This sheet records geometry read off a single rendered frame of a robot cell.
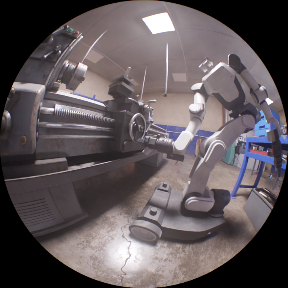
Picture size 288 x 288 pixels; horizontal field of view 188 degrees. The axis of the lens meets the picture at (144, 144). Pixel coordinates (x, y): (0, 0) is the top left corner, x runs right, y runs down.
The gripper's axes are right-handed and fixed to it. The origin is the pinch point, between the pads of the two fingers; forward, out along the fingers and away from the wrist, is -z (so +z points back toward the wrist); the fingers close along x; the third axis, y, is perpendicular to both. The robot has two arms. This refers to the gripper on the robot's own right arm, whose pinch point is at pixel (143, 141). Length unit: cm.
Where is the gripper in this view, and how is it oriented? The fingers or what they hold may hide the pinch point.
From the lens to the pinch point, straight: 55.6
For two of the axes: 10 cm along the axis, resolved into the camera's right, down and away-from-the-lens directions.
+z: 8.8, 1.7, -4.5
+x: 3.9, 3.1, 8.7
